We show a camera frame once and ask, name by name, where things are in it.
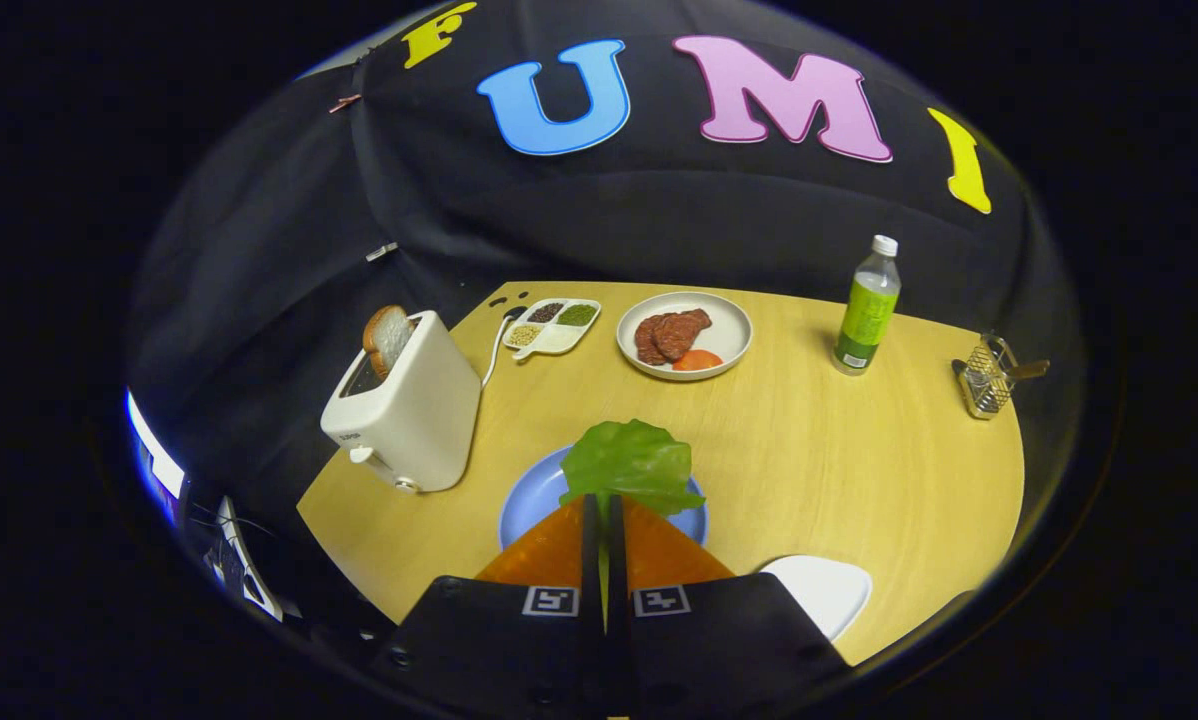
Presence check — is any white metal stand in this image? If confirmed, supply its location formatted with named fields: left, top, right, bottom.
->
left=204, top=495, right=285, bottom=623

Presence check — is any blue round plate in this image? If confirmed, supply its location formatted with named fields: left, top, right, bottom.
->
left=498, top=445, right=709, bottom=551

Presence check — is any green label clear bottle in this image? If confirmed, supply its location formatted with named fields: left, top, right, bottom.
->
left=832, top=234, right=903, bottom=377

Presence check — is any toasted bread slice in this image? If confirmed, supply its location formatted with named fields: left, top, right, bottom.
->
left=362, top=305, right=415, bottom=381

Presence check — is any black backdrop cloth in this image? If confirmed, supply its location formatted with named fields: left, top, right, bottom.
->
left=124, top=0, right=1085, bottom=561

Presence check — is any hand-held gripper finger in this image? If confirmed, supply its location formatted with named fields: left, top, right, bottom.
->
left=604, top=493, right=852, bottom=720
left=371, top=493, right=605, bottom=720

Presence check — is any white toaster cable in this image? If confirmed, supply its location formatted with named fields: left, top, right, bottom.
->
left=481, top=308, right=525, bottom=389

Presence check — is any white toaster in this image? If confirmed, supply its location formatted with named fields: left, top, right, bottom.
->
left=320, top=309, right=483, bottom=494

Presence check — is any white round plate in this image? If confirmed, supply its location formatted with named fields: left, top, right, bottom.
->
left=616, top=291, right=754, bottom=382

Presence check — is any green lettuce leaf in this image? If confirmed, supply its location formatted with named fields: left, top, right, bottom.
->
left=559, top=419, right=707, bottom=519

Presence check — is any brown meat slice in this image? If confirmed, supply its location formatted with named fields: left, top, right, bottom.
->
left=634, top=314, right=672, bottom=367
left=651, top=308, right=713, bottom=362

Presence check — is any white oval plate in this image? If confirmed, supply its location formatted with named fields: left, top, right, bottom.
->
left=759, top=555, right=874, bottom=643

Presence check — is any metal wire utensil basket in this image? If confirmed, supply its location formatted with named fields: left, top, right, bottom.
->
left=951, top=333, right=1052, bottom=421

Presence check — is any white divided dish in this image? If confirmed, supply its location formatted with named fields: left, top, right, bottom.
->
left=502, top=297, right=603, bottom=361

